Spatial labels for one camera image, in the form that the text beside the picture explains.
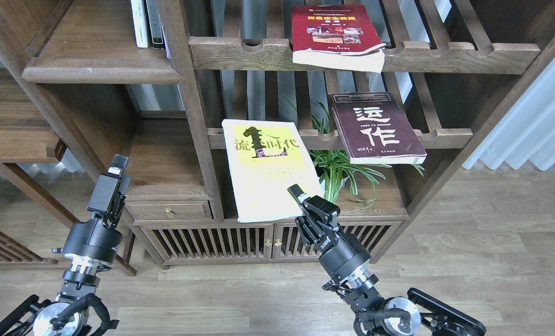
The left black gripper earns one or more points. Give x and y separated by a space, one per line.
92 245

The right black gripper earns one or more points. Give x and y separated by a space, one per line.
342 255

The yellow green cover book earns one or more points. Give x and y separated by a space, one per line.
265 159

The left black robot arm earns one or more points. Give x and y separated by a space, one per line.
76 311

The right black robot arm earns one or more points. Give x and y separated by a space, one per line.
375 315

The white plant pot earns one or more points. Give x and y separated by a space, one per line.
326 188

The green spider plant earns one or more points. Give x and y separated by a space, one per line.
334 164

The dark maroon book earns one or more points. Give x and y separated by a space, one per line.
374 129

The dark wooden bookshelf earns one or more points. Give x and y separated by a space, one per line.
78 62

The red cover book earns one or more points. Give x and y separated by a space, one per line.
336 37

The white upright book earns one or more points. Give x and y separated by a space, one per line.
139 17

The dark upright book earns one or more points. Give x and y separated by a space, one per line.
155 27

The white curtain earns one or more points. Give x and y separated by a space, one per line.
526 134

